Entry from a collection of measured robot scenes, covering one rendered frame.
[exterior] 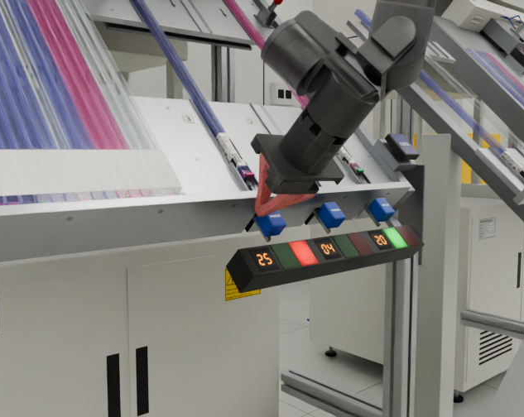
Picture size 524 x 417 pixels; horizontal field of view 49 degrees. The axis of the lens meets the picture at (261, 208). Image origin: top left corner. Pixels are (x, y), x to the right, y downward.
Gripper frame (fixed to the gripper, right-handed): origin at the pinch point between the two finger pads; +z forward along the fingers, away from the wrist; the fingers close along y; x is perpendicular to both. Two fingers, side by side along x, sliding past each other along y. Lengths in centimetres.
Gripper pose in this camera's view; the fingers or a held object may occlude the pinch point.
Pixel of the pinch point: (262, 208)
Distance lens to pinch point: 68.9
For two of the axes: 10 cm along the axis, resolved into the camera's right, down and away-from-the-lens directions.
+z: -4.9, 6.4, 5.9
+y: -7.5, 0.3, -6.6
